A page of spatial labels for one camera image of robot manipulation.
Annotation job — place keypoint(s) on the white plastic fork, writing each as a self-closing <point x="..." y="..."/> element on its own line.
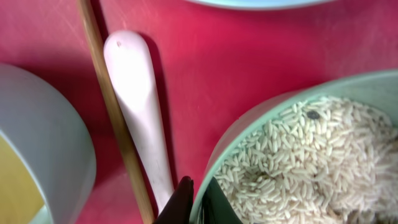
<point x="132" y="76"/>

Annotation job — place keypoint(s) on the rice food scraps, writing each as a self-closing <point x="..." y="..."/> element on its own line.
<point x="331" y="160"/>

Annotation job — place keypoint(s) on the mint green bowl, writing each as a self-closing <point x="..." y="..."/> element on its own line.
<point x="378" y="89"/>

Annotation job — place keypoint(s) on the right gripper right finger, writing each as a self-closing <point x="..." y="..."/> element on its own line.
<point x="215" y="208"/>

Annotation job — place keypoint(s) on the large pale blue plate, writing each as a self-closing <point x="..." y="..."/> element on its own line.
<point x="259" y="5"/>

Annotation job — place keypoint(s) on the wooden chopstick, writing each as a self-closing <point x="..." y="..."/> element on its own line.
<point x="125" y="143"/>

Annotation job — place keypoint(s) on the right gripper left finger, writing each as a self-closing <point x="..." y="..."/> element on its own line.
<point x="179" y="206"/>

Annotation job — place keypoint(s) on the yellow plastic cup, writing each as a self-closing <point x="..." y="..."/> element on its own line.
<point x="51" y="139"/>

